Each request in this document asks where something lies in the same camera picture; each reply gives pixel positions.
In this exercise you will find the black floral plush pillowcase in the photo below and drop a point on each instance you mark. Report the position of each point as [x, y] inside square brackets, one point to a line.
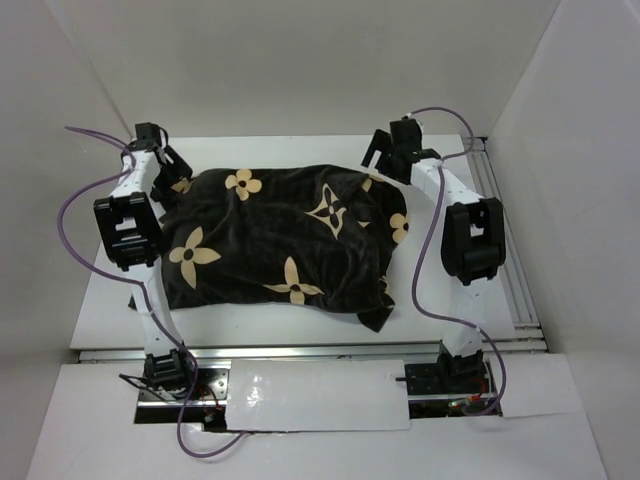
[321, 236]

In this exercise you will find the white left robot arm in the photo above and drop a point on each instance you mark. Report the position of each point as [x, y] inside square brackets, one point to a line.
[129, 224]

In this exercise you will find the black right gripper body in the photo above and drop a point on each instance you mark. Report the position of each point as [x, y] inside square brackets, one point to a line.
[386, 164]

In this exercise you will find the white cover panel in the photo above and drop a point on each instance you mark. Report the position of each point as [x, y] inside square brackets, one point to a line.
[316, 396]

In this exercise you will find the aluminium front rail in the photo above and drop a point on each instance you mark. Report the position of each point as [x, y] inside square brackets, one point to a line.
[286, 352]

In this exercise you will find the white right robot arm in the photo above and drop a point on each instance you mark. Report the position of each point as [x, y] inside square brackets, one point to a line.
[472, 249]

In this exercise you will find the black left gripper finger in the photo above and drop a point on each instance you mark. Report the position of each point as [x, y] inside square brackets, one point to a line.
[162, 191]
[175, 167]

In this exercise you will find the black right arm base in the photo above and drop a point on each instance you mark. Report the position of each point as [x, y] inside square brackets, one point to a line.
[448, 386]

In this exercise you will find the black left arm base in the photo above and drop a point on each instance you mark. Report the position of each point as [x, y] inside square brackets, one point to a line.
[175, 376]

